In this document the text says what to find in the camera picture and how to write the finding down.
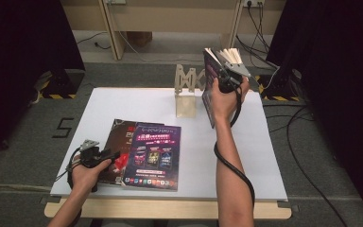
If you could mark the beige wooden desk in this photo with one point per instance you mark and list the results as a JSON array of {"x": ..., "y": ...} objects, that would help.
[{"x": 170, "y": 14}]

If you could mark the dark purple book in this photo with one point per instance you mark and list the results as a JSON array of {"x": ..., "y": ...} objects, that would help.
[{"x": 210, "y": 69}]

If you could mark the grey corner bracket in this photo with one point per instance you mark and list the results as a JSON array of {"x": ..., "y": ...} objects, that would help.
[
  {"x": 51, "y": 199},
  {"x": 288, "y": 206}
]

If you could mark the black stand with striped base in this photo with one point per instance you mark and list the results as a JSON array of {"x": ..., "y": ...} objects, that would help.
[
  {"x": 279, "y": 86},
  {"x": 61, "y": 83}
]

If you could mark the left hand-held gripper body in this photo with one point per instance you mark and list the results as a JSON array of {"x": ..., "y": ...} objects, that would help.
[{"x": 91, "y": 156}]

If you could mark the dark brown and red book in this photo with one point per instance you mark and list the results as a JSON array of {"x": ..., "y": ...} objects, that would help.
[{"x": 119, "y": 140}]

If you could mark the person's left hand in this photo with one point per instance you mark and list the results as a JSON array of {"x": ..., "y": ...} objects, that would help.
[{"x": 86, "y": 179}]

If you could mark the cream expandable book rack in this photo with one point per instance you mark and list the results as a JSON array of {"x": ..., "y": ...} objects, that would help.
[{"x": 185, "y": 94}]

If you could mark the black curtain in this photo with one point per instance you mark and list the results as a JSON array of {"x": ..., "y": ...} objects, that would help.
[
  {"x": 19, "y": 63},
  {"x": 337, "y": 78}
]

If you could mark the wall socket with plugs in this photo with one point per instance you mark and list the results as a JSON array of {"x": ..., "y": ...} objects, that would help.
[{"x": 254, "y": 3}]

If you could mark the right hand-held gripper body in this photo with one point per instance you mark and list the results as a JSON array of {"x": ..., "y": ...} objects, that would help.
[{"x": 231, "y": 80}]

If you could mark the purple magazine with pink label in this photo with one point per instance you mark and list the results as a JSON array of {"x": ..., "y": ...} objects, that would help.
[{"x": 152, "y": 157}]

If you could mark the person's right hand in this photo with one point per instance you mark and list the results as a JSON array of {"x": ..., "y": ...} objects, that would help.
[{"x": 225, "y": 105}]

